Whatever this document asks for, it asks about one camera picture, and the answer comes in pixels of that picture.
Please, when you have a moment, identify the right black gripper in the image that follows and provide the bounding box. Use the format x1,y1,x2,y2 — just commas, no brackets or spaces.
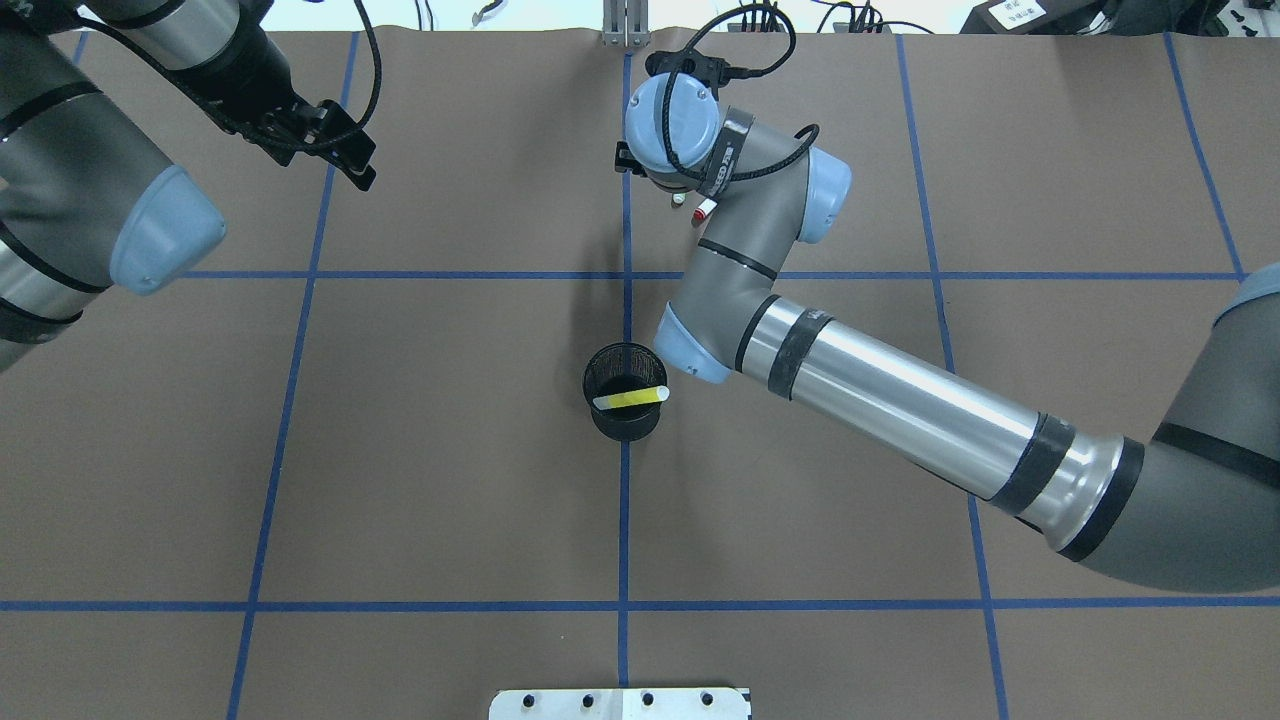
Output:
613,140,687,209

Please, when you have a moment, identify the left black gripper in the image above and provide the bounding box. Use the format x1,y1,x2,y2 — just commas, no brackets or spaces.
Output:
189,26,376,192

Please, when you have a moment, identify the red white marker pen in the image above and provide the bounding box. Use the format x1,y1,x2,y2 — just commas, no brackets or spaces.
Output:
691,199,718,227

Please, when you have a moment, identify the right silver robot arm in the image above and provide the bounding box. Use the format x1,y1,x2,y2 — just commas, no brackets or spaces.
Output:
623,70,1279,593

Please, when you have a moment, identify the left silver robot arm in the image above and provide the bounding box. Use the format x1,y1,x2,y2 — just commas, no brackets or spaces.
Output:
1,1,383,368

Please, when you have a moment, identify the black mesh pen holder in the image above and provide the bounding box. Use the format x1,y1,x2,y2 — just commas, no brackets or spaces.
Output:
581,342,668,442

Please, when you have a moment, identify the yellow highlighter pen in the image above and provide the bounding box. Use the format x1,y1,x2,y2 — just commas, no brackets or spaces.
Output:
590,386,669,413

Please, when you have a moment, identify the black label box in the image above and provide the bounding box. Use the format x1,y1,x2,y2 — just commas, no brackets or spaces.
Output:
960,1,1106,35

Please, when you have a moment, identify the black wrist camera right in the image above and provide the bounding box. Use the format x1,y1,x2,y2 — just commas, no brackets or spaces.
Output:
644,50,733,90

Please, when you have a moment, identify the aluminium frame post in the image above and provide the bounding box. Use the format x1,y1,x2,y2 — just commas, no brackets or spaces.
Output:
600,0,652,50

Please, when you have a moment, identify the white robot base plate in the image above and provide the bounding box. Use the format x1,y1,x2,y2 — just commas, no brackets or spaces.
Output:
488,687,753,719

